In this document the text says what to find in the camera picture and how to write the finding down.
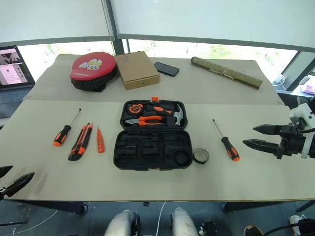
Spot claw hammer orange black handle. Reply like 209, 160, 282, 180
145, 102, 186, 126

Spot orange black tape measure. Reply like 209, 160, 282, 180
127, 103, 144, 116

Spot white roller blind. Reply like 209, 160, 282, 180
110, 0, 315, 54
0, 0, 116, 48

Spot white floor cable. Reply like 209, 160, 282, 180
157, 201, 167, 236

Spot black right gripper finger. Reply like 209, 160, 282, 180
252, 124, 284, 136
242, 138, 280, 156

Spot white shoe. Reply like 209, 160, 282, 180
289, 214, 308, 232

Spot open laptop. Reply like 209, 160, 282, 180
0, 45, 36, 119

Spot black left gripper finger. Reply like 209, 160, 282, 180
0, 172, 35, 198
0, 165, 14, 179

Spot dark window frame post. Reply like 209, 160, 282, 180
105, 0, 130, 56

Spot black smartphone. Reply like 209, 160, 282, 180
153, 61, 180, 78

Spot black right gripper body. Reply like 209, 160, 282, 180
275, 123, 308, 160

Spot orange black utility knife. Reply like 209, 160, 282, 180
67, 122, 94, 162

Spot orange voltage tester pen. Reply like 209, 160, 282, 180
95, 125, 106, 154

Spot black brown shoe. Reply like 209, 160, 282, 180
243, 224, 264, 236

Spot black tool case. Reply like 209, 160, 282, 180
113, 96, 194, 172

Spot orange handled pliers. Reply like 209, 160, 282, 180
125, 115, 163, 127

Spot red round boxing pad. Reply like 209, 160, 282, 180
69, 51, 119, 93

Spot flathead screwdriver orange black handle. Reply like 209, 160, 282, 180
53, 108, 82, 148

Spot dark table frame bar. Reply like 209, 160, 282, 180
222, 200, 315, 213
13, 199, 89, 215

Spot rolled bamboo mat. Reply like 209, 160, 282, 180
190, 56, 263, 90

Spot brown cardboard box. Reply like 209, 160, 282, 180
113, 51, 160, 91

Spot silver rounded robot knee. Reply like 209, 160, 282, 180
170, 207, 200, 236
104, 209, 141, 236

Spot phillips screwdriver orange black handle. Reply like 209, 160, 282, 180
212, 118, 241, 162

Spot black electrical tape roll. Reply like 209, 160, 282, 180
192, 147, 210, 165

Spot white charger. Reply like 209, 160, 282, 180
272, 73, 286, 87

